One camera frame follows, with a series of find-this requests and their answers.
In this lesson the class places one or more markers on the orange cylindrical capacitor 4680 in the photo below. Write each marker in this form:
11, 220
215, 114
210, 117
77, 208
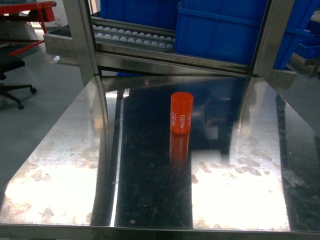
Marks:
181, 109

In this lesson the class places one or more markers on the stainless steel roller rack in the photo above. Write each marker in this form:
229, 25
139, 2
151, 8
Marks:
76, 44

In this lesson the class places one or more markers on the blue plastic crate behind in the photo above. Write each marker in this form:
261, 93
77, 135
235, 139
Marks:
155, 13

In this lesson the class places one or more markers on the large blue plastic crate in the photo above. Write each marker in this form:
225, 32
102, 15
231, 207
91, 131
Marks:
228, 30

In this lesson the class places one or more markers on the blue crate far right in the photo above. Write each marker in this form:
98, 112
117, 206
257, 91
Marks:
309, 47

